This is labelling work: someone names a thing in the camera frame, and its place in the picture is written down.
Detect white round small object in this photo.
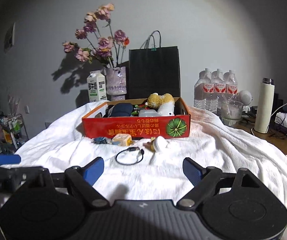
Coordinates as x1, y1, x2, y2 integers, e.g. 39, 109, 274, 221
143, 136, 169, 152

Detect yellow cube block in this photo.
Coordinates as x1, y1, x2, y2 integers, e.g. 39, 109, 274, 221
112, 133, 132, 146

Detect black usb cable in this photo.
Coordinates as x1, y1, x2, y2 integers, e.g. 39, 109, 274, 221
115, 147, 145, 166

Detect yellow white plush toy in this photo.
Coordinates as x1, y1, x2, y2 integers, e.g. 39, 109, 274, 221
147, 93, 175, 116

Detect white fluffy blanket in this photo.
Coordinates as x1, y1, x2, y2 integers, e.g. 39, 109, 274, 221
0, 103, 287, 239

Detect red cardboard box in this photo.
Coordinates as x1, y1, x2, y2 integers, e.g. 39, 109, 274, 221
82, 98, 191, 139

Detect navy blue pouch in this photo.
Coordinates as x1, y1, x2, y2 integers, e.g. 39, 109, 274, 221
108, 103, 134, 117

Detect clear glass cup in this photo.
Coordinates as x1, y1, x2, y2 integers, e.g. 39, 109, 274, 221
221, 100, 243, 126

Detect white translucent container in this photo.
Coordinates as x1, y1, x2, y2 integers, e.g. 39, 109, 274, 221
139, 109, 159, 118

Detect water bottle middle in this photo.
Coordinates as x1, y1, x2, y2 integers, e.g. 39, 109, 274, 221
212, 68, 226, 110

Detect water bottle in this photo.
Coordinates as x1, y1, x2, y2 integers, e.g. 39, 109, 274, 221
224, 70, 238, 100
194, 68, 214, 109
212, 68, 226, 110

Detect water bottle left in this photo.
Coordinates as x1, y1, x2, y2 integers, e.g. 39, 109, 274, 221
194, 68, 214, 109

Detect white thermos bottle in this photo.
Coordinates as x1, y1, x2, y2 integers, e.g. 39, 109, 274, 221
254, 78, 275, 134

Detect white milk carton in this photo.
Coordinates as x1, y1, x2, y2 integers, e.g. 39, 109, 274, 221
86, 70, 107, 102

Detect white round lamp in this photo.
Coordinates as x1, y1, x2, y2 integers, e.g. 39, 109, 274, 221
237, 90, 252, 106

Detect purple glass vase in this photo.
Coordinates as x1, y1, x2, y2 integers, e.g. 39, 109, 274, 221
105, 67, 127, 101

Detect water bottle right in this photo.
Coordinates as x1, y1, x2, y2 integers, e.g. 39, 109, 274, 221
224, 70, 238, 100

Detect black paper bag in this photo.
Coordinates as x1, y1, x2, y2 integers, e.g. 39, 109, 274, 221
127, 30, 181, 99

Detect dried purple flowers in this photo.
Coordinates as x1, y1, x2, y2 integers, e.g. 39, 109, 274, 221
62, 3, 130, 68

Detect wire storage rack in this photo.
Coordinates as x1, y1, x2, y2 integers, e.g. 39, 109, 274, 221
0, 114, 29, 154

